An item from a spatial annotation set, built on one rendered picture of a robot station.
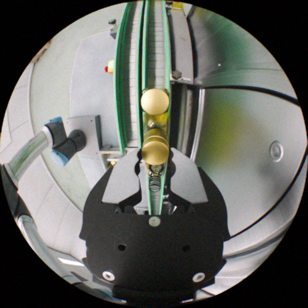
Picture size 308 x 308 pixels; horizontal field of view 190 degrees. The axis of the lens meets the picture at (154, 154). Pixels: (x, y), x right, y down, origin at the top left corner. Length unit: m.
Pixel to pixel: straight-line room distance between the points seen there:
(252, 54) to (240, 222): 0.27
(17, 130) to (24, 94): 1.03
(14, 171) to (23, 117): 3.36
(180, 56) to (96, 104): 0.50
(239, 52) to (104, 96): 0.60
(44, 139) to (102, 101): 0.37
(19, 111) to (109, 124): 3.49
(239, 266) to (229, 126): 0.24
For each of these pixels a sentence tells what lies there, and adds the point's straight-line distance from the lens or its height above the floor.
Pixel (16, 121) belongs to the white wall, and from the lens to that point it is 3.71.
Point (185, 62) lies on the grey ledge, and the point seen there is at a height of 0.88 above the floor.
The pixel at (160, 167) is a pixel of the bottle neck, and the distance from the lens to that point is 0.19.
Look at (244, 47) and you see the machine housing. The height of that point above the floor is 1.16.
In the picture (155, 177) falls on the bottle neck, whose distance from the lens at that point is 0.23.
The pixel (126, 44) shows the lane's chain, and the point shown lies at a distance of 0.50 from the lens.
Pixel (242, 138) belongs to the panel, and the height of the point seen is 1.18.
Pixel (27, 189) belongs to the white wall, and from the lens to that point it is 3.82.
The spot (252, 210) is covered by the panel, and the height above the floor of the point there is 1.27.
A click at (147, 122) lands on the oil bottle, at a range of 0.20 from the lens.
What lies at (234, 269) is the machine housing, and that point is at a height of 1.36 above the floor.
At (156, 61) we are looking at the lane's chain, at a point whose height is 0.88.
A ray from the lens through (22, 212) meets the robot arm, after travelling 0.46.
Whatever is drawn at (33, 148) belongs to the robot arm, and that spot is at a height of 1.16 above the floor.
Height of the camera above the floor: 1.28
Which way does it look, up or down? 58 degrees down
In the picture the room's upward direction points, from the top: 178 degrees counter-clockwise
